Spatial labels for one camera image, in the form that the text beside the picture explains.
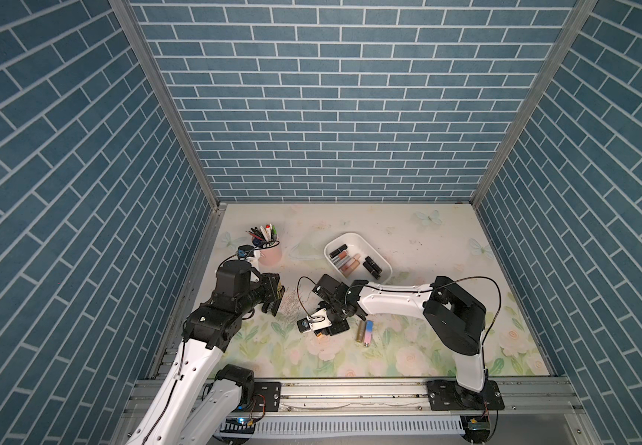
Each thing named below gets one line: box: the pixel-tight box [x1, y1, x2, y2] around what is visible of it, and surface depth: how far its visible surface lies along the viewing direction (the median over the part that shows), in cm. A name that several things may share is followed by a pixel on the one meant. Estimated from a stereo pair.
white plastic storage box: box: [323, 231, 393, 284], surface depth 102 cm
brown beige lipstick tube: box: [342, 259, 360, 278], surface depth 101 cm
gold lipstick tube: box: [356, 319, 367, 344], surface depth 86 cm
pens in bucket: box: [244, 223, 280, 243], surface depth 98 cm
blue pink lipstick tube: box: [363, 319, 374, 348], surface depth 86 cm
